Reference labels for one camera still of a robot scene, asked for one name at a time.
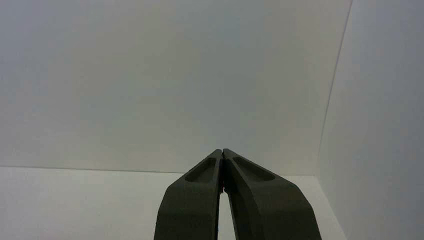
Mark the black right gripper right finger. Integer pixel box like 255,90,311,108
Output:
222,148,323,240

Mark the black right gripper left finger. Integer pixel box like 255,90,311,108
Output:
153,149,223,240

